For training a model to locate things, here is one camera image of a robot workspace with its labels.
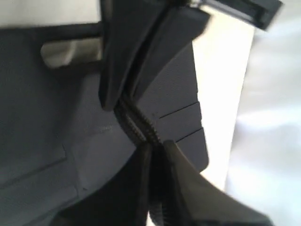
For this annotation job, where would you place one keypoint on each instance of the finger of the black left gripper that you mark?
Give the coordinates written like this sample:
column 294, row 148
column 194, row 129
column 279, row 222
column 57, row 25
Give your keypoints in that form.
column 174, row 31
column 128, row 29

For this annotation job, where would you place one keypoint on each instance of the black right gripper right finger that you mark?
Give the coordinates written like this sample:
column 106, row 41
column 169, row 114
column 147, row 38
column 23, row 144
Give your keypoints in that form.
column 190, row 200

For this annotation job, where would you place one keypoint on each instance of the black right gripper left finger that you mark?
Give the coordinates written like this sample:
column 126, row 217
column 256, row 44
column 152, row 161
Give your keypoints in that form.
column 123, row 201

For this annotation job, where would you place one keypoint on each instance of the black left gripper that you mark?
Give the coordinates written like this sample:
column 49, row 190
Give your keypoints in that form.
column 259, row 13

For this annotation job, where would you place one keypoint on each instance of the black plastic carrying case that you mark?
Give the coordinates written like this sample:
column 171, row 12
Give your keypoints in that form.
column 57, row 145

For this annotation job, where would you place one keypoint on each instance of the white backdrop curtain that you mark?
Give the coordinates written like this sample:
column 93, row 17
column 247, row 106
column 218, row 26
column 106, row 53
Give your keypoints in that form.
column 265, row 162

